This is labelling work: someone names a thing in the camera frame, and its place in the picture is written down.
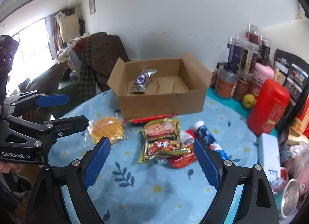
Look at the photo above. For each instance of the purple silver snack packet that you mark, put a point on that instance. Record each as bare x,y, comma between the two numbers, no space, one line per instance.
141,82

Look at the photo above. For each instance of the person's left hand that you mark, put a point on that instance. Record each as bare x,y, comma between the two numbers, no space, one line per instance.
10,167

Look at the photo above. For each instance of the plaid garment on chair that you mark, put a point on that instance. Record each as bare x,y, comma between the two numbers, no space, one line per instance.
87,76

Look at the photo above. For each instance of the orange filled plastic jar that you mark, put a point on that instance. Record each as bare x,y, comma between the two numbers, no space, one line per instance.
226,83

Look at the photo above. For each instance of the pink canister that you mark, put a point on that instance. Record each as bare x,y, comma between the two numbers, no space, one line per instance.
261,73

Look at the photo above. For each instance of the yellow green fruit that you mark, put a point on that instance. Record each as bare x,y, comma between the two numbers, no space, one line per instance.
248,101

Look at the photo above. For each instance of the purple label clear jar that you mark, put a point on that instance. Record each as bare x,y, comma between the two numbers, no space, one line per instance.
233,54

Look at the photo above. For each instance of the red plastic canister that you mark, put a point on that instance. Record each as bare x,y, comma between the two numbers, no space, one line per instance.
270,106

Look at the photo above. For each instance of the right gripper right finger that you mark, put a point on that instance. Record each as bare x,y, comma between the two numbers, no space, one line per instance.
257,203

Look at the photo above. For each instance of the light blue glasses case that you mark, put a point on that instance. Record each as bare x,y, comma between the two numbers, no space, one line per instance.
269,156

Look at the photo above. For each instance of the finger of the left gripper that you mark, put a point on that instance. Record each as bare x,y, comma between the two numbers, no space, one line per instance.
60,126
17,105

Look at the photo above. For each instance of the open brown cardboard box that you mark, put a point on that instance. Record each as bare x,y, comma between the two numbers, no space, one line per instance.
178,87

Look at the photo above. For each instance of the long red white stick packet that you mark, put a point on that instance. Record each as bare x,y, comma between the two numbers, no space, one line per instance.
147,119

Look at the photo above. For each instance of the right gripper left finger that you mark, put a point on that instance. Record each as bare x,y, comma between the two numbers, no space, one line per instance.
47,204

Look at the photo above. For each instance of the blue floral tablecloth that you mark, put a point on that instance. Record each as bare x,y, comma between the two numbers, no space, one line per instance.
127,191

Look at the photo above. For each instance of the white foam board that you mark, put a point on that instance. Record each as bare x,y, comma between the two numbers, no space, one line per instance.
292,37

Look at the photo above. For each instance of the yellow waffle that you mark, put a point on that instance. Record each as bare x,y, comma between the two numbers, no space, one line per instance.
109,127

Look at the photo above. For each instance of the brown jacket on chair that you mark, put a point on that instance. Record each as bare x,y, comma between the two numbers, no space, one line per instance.
105,51

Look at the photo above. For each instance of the blue tablet tube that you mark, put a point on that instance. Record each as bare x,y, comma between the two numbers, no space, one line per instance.
201,131

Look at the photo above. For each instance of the green cereal snack bag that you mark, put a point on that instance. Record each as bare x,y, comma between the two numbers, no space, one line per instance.
161,139

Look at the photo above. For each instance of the small framed wall picture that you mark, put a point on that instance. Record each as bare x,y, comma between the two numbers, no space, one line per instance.
92,6

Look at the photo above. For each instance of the red snack packet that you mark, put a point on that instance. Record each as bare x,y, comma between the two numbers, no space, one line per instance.
186,155

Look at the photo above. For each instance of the dark label clear jar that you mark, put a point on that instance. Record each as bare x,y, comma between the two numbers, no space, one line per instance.
248,58

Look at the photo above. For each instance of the black snack pouch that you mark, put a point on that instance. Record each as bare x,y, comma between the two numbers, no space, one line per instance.
292,73

